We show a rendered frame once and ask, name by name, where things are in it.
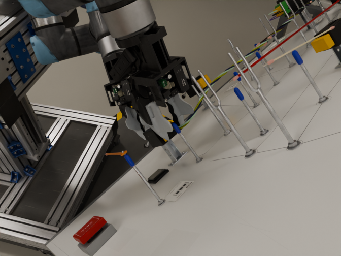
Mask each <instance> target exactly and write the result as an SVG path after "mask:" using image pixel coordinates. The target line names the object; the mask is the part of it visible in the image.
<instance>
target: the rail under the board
mask: <svg viewBox="0 0 341 256"><path fill-rule="evenodd" d="M270 44H271V43H270ZM270 44H268V45H267V46H266V47H265V48H264V49H263V50H265V49H266V48H267V47H268V46H269V45H270ZM263 50H262V51H263ZM262 51H261V52H262ZM256 57H257V56H255V57H254V58H253V59H252V60H254V59H255V58H256ZM252 60H251V61H252ZM251 61H249V62H248V63H250V62H251ZM233 77H235V75H234V76H233ZM233 77H231V78H230V79H229V80H228V81H227V82H226V83H225V84H224V85H226V84H227V83H228V82H229V81H230V80H231V79H232V78H233ZM224 85H222V86H221V87H220V88H219V89H218V90H217V91H216V92H215V93H217V92H218V91H219V90H220V89H221V88H222V87H223V86H224ZM190 116H191V114H190V115H189V116H188V117H187V118H185V119H184V121H185V120H187V119H188V118H189V117H190ZM154 148H155V147H154ZM154 148H152V149H151V150H149V151H148V152H147V153H146V154H145V155H144V156H143V157H142V158H141V159H139V160H138V161H137V162H136V163H135V165H136V164H138V163H139V162H140V161H141V160H142V159H143V158H144V157H145V156H147V155H148V154H149V153H150V152H151V151H152V150H153V149H154ZM132 168H133V167H130V168H129V169H128V170H127V171H126V172H125V173H124V174H123V175H121V176H120V177H119V178H118V179H117V180H116V181H115V182H114V183H112V184H111V185H110V186H109V187H108V188H107V189H106V190H105V191H103V192H102V193H101V194H100V195H99V196H98V197H97V198H96V199H95V200H93V201H92V202H91V203H90V204H89V205H88V206H87V207H86V208H84V209H83V210H82V211H81V212H80V213H79V214H78V215H77V216H75V217H74V218H73V219H72V220H71V221H70V222H69V223H68V224H66V225H65V226H64V227H63V228H62V229H61V230H60V231H59V232H58V233H56V234H55V235H54V236H53V237H52V238H51V239H50V240H49V241H47V242H46V243H45V246H46V245H47V244H48V243H50V242H51V241H52V240H53V239H54V238H55V237H56V236H57V235H58V234H60V233H61V232H62V231H63V230H64V229H65V228H66V227H67V226H69V225H70V224H71V223H72V222H73V221H74V220H75V219H76V218H77V217H79V216H80V215H81V214H82V213H83V212H84V211H85V210H86V209H87V208H89V207H90V206H91V205H92V204H93V203H94V202H95V201H96V200H97V199H99V198H100V197H101V196H102V195H103V194H104V193H105V192H106V191H108V190H109V189H110V188H111V187H112V186H113V185H114V184H115V183H116V182H118V181H119V180H120V179H121V178H122V177H123V176H124V175H125V174H126V173H128V172H129V171H130V170H131V169H132Z"/></svg>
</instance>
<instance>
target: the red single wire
mask: <svg viewBox="0 0 341 256"><path fill-rule="evenodd" d="M339 1H340V0H337V1H336V2H334V3H333V4H332V5H331V6H329V7H328V8H327V9H325V10H324V11H323V12H321V13H320V14H319V15H317V16H316V17H315V18H313V19H312V20H311V21H309V22H308V23H307V24H305V25H304V26H303V27H301V28H300V29H299V30H297V31H296V32H295V33H293V34H292V35H290V36H289V37H288V38H286V39H285V40H284V41H282V42H281V43H280V44H278V45H277V46H276V47H275V48H273V49H272V50H271V51H269V52H268V53H267V54H265V55H264V56H263V57H261V58H260V59H258V60H257V61H256V62H254V63H253V64H252V65H250V66H251V67H253V66H254V65H256V64H257V63H259V62H260V61H261V60H263V59H264V58H265V57H267V56H268V55H269V54H271V53H272V52H273V51H274V50H276V49H277V48H278V47H280V46H281V45H282V44H284V43H285V42H286V41H287V40H289V39H290V38H291V37H293V36H294V35H295V34H297V33H298V32H299V31H301V30H302V29H303V28H305V27H306V26H307V25H309V24H310V23H311V22H313V21H314V20H315V19H316V18H318V17H319V16H320V15H322V14H323V13H324V12H326V11H327V10H328V9H330V8H331V7H332V6H334V5H335V4H336V3H338V2H339ZM246 71H248V68H246V69H245V70H244V71H243V73H245V72H246ZM240 76H241V75H240V74H238V75H237V76H235V77H234V78H233V79H232V80H231V81H230V82H229V83H231V82H232V81H235V80H236V79H238V78H239V77H240Z"/></svg>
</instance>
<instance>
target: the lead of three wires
mask: <svg viewBox="0 0 341 256"><path fill-rule="evenodd" d="M203 98H204V96H203V94H202V95H201V97H200V99H199V101H198V104H197V105H196V107H195V109H194V113H193V114H191V116H190V117H189V118H188V119H187V120H186V121H185V122H184V124H182V125H180V126H178V128H179V129H182V128H183V127H185V126H186V125H187V124H188V123H189V122H190V120H191V119H192V118H193V117H194V116H195V115H196V113H197V111H198V109H199V107H200V106H201V103H202V100H203Z"/></svg>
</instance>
